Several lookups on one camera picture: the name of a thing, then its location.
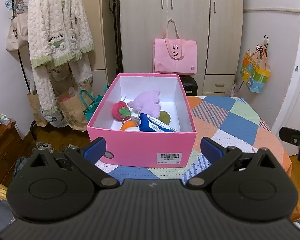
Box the pink cardboard box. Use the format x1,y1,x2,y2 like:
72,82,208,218
87,73,197,168

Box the orange makeup sponge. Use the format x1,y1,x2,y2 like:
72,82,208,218
120,120,138,131

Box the red strawberry plush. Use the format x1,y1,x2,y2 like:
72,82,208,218
111,101,131,122

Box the green makeup sponge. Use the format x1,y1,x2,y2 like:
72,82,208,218
159,111,171,125

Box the blue wet wipes pack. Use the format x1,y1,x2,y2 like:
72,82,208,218
139,113,178,133

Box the purple plush toy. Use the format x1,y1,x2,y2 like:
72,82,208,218
127,89,161,119

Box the white round plush toy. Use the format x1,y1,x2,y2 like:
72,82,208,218
125,127,140,132

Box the patchwork tablecloth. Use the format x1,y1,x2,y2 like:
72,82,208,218
95,96,292,182

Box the teal bag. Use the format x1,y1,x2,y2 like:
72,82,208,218
79,89,103,122

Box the brown paper bag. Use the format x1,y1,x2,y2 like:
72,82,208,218
57,85,88,132

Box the grey sneakers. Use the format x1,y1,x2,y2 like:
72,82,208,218
32,141,55,153

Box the black suitcase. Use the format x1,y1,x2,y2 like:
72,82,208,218
179,75,198,96

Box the colourful paper gift bag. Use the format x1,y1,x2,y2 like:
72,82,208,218
240,35,271,93

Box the wooden side cabinet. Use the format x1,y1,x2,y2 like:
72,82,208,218
0,121,24,186

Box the pink tote bag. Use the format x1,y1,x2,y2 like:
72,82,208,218
153,25,198,75

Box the cream knit cardigan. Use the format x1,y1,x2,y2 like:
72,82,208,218
27,0,94,114

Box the beige canvas tote bag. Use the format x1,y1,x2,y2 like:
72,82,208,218
6,10,28,52

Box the beige wardrobe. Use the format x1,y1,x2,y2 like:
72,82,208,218
83,0,243,96

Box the black clothes rack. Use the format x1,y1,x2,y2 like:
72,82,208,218
12,0,41,140

